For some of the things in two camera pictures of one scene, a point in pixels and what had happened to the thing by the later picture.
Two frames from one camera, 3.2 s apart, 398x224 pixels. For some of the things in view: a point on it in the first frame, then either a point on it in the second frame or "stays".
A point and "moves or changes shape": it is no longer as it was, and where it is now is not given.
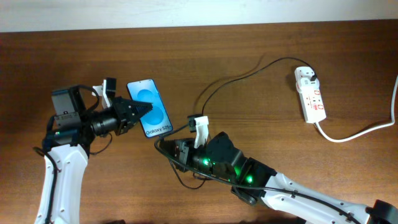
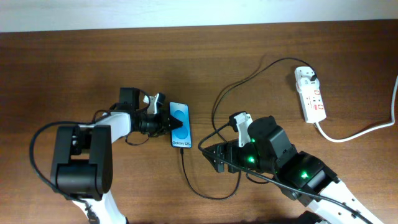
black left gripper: x=124 y=118 → x=161 y=117
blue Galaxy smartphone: x=157 y=121 moves or changes shape
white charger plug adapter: x=303 y=84 stays
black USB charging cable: x=163 y=135 moves or changes shape
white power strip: x=314 y=111 stays
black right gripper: x=181 y=152 → x=220 y=157
